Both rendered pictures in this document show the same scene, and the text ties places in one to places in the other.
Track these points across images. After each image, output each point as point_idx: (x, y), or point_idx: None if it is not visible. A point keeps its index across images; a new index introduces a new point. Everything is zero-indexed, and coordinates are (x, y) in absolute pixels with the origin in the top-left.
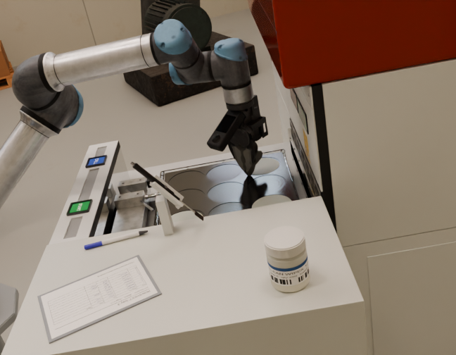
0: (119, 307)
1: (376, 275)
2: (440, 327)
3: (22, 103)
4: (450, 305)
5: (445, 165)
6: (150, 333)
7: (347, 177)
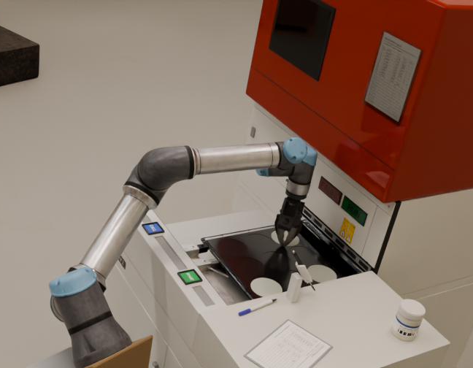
0: (314, 358)
1: None
2: None
3: (152, 185)
4: None
5: (435, 250)
6: None
7: (390, 258)
